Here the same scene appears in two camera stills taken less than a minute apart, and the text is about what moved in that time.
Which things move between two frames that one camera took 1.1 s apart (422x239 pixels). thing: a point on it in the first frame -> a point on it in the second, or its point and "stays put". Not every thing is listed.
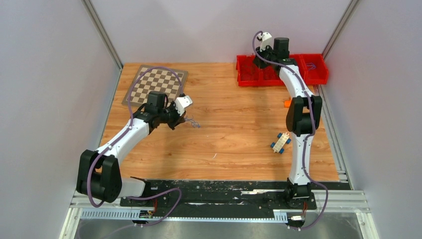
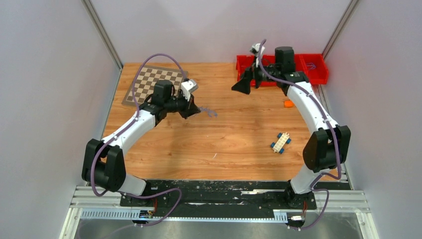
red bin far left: (248, 73) stays put
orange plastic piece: (287, 103) stays put
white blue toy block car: (282, 138) stays put
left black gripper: (179, 119) -> (190, 108)
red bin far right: (314, 68) stays put
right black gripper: (260, 62) -> (243, 85)
